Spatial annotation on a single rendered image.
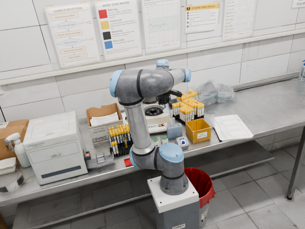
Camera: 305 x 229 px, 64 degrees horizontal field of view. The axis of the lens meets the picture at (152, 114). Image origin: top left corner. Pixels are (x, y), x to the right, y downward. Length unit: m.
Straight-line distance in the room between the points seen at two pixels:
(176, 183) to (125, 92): 0.53
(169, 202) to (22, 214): 1.47
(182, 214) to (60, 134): 0.77
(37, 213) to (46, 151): 0.98
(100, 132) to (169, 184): 0.70
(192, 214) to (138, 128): 0.56
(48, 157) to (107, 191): 0.93
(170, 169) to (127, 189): 1.10
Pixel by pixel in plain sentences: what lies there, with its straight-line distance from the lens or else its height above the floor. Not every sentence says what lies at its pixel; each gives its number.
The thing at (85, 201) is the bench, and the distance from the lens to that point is 2.28.
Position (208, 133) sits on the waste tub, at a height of 0.93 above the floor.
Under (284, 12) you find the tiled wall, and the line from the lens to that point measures 2.53.
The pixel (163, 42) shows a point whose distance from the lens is 1.98.
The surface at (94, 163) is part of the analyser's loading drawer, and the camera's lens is 1.56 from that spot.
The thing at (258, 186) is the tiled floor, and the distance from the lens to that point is 2.71.
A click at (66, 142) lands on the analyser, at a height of 1.12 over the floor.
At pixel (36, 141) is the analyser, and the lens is 1.44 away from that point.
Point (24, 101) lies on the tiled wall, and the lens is 2.04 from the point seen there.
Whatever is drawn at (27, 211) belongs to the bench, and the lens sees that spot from 2.43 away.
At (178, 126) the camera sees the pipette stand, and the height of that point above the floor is 0.97.
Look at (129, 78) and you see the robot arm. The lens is 0.98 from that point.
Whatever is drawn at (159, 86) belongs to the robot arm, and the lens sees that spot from 0.97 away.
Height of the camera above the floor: 1.87
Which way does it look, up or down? 29 degrees down
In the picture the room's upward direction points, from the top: 6 degrees counter-clockwise
